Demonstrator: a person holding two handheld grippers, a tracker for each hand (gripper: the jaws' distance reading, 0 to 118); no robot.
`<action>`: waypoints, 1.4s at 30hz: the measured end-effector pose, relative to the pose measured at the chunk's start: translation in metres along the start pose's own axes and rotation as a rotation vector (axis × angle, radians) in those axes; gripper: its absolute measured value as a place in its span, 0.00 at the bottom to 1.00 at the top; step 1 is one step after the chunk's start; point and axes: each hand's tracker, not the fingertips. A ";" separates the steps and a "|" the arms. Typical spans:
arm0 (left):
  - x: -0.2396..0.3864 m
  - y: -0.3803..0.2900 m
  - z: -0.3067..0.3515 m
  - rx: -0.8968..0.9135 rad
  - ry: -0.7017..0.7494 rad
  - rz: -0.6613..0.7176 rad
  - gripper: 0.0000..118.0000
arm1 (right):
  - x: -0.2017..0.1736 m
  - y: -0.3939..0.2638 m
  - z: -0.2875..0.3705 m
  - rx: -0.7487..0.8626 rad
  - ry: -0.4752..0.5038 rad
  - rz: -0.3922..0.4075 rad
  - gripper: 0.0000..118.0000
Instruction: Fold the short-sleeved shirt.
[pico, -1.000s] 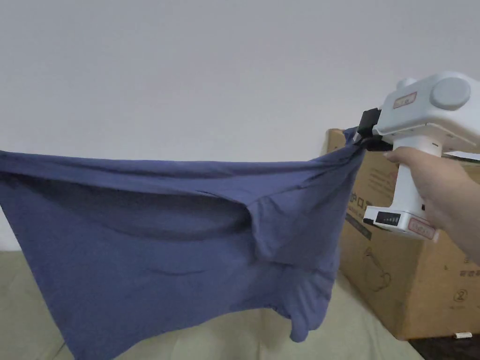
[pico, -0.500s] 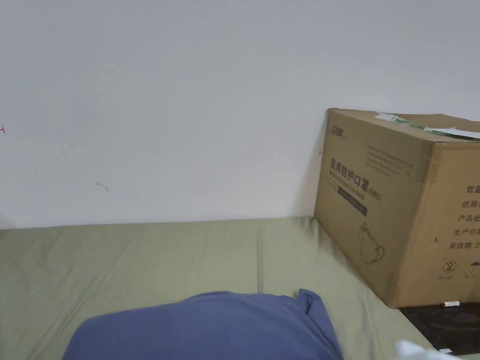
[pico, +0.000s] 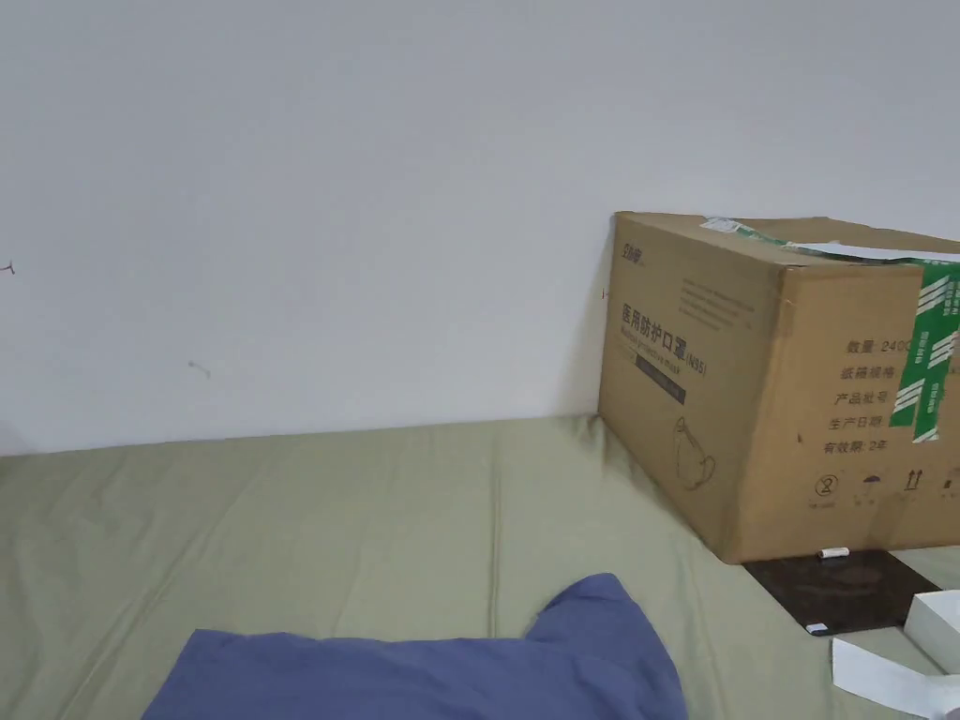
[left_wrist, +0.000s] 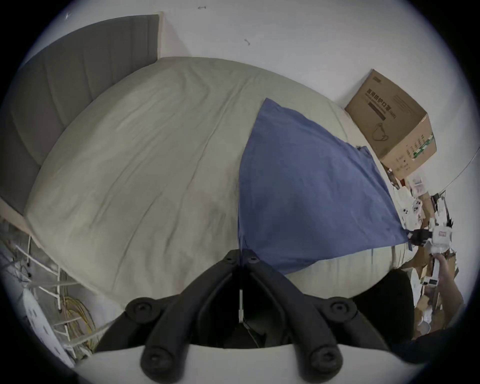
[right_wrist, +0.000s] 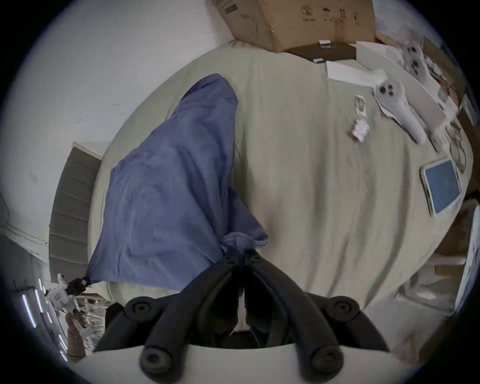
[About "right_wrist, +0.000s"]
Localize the small pink and white packet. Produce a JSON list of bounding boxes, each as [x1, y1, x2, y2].
[[347, 119, 370, 143]]

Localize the white paper sheet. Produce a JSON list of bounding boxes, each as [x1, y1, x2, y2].
[[325, 60, 388, 88]]

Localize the blue shirt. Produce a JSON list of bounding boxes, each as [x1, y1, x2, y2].
[[86, 73, 269, 292]]

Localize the brown cardboard carton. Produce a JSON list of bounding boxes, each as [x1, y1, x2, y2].
[[209, 0, 376, 53]]

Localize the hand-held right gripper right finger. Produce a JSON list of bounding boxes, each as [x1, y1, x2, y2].
[[244, 250, 389, 379]]

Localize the white phone with blue screen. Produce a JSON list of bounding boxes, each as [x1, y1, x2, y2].
[[420, 157, 464, 218]]

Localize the dark brown flat box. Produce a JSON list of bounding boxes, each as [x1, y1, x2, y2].
[[287, 42, 357, 64]]

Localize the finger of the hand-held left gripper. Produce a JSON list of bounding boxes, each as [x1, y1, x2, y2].
[[67, 277, 92, 297]]

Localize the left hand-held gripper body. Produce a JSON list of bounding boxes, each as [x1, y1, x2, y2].
[[45, 274, 88, 338]]

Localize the person's left hand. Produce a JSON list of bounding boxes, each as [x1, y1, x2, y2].
[[64, 312, 90, 361]]

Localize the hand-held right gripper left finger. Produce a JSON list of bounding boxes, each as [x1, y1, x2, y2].
[[94, 255, 244, 379]]

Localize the bed with pale green sheet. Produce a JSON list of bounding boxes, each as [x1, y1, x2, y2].
[[88, 39, 473, 313]]

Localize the white hand controller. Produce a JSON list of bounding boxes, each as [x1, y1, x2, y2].
[[401, 41, 439, 89], [374, 79, 428, 145]]

